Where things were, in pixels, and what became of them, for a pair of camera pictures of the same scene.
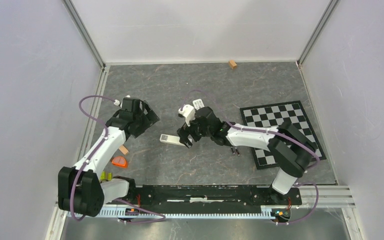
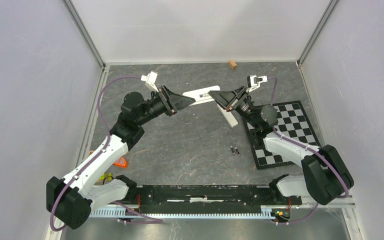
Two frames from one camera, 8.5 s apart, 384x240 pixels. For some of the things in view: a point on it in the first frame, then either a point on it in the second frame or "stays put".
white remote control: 198,104 → 229,118
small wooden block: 232,64 stays put
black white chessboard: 271,115 stays put
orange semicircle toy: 120,161 stays put
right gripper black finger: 183,132 → 225,98
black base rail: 187,196 stays put
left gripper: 149,119 → 172,102
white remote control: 171,139 → 201,96
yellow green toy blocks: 103,175 stays put
